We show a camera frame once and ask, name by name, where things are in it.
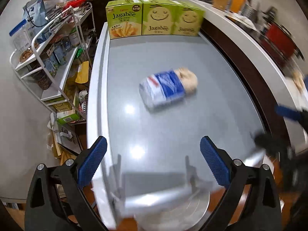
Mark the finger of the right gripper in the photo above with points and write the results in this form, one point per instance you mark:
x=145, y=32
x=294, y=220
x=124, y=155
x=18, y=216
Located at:
x=271, y=144
x=294, y=115

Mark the middle green Jagabee box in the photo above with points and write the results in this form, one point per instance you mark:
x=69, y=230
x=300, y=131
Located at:
x=158, y=16

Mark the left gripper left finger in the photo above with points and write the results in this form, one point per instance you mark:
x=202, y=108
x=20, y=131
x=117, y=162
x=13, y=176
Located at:
x=55, y=198

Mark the green jagabee box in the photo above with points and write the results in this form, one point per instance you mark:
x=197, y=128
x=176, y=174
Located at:
x=158, y=16
x=188, y=19

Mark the red pot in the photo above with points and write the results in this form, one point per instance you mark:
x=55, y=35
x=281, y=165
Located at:
x=279, y=39

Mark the blue white tissue pack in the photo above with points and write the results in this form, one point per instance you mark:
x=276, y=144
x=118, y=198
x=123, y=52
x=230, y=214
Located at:
x=161, y=89

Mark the white wire storage rack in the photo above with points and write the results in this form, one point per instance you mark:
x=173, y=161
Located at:
x=47, y=59

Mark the right green Jagabee box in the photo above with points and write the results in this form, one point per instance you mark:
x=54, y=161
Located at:
x=188, y=19

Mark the Jagabee box with fries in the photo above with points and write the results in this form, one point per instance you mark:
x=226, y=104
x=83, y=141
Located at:
x=124, y=18

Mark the beige paper napkin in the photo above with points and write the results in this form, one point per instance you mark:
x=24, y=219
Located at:
x=188, y=79

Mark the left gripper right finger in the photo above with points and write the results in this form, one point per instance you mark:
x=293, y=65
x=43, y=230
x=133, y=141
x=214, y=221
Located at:
x=262, y=208

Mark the white round trash bin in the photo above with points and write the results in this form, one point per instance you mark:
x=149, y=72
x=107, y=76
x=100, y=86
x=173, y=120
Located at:
x=189, y=215

